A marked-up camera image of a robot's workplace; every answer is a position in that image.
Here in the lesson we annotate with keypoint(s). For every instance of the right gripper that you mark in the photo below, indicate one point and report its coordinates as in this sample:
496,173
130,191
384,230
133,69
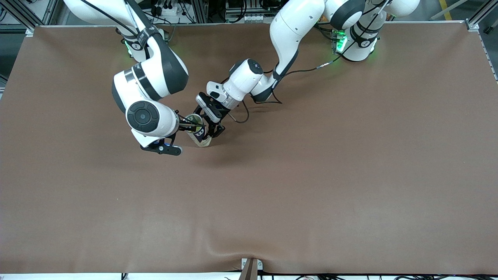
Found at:
183,123

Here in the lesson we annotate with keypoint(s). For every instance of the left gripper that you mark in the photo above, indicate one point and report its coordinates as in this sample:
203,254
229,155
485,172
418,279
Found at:
216,114

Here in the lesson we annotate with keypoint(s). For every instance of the yellow tennis ball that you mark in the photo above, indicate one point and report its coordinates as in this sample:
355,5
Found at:
195,119

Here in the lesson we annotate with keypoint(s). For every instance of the silver tennis ball can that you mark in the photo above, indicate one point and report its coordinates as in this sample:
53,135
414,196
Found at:
203,140

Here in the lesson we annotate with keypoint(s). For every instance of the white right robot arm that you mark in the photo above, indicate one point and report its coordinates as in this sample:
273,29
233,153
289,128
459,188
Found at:
155,74

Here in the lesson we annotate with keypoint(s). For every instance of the white power strip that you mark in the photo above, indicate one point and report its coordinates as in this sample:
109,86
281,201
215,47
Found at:
253,18

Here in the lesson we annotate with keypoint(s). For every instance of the power strip with black plugs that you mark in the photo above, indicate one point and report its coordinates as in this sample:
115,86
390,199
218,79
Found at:
167,9

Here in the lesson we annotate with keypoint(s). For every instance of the brown table mat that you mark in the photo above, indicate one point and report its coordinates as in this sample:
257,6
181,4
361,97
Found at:
311,175

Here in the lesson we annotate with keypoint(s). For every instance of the black electronics box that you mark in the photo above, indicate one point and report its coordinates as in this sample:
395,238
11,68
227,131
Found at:
249,6

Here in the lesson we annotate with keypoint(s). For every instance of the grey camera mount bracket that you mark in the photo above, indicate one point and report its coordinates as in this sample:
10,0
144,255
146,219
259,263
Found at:
251,268

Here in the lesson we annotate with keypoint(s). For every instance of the metal mat corner bracket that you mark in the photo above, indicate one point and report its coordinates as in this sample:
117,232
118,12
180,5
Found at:
30,32
472,25

